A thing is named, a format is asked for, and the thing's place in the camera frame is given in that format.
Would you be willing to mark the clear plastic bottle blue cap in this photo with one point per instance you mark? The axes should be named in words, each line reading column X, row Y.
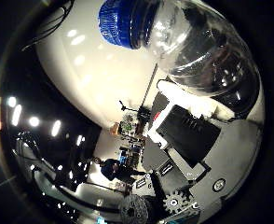
column 186, row 40

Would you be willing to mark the black tripod stand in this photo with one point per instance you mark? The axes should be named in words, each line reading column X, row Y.
column 126, row 107

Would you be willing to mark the person in dark blue shirt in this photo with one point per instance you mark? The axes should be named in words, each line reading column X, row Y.
column 111, row 169

